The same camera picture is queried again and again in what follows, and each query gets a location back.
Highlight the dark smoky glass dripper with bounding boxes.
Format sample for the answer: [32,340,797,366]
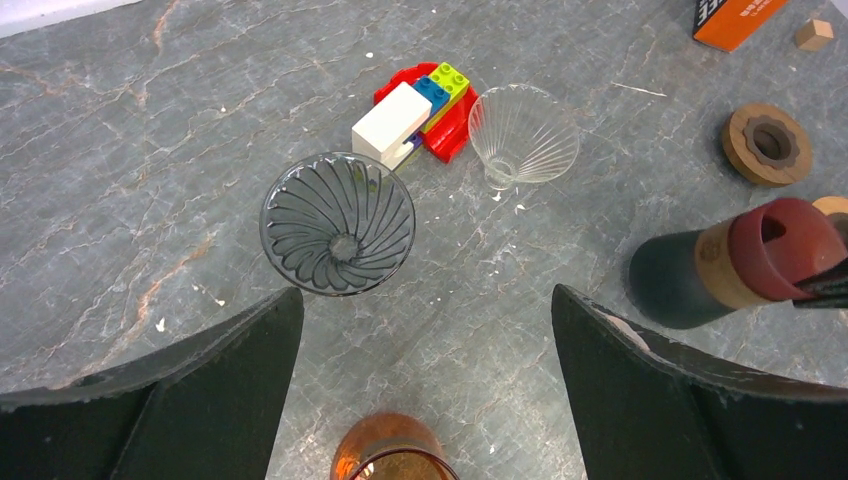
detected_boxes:
[259,152,416,297]

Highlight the white toy block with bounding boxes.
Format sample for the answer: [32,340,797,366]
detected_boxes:
[351,82,432,170]

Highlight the amber glass flask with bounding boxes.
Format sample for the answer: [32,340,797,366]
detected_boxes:
[329,412,459,480]

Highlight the blue toy brick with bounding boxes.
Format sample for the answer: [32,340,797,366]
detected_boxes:
[413,75,451,117]

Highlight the lime green toy brick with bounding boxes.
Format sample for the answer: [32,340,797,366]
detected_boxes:
[422,62,470,133]

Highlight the clear ribbed glass dripper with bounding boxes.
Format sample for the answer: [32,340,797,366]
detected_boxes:
[468,84,580,191]

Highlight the orange filter box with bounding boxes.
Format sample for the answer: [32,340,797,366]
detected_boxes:
[692,0,788,52]

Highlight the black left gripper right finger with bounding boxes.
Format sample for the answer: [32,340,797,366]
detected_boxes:
[551,284,847,479]

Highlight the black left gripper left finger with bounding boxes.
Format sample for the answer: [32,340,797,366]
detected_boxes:
[1,288,304,479]

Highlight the red toy block base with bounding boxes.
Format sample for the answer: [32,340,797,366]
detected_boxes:
[373,62,478,164]

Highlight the small wooden cube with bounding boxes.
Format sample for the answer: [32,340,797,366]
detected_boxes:
[794,19,834,52]

